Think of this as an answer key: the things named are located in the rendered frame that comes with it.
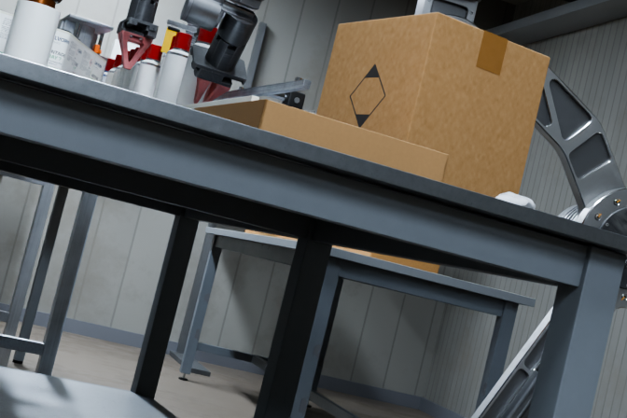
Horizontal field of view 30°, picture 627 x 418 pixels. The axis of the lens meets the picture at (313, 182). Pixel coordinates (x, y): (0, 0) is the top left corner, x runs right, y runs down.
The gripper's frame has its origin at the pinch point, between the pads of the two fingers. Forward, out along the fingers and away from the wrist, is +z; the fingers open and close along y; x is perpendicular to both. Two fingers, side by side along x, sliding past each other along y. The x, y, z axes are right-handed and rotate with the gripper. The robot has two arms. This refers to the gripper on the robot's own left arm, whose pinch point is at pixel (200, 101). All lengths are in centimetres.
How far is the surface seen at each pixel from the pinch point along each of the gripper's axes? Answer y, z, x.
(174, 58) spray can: 1.9, 5.4, -21.2
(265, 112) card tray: 12, -40, 63
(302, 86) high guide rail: -3.2, -27.6, 31.8
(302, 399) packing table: -104, 150, -79
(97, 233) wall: -93, 330, -354
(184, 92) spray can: 2.2, 2.0, -4.3
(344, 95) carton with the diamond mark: -17.6, -19.1, 15.5
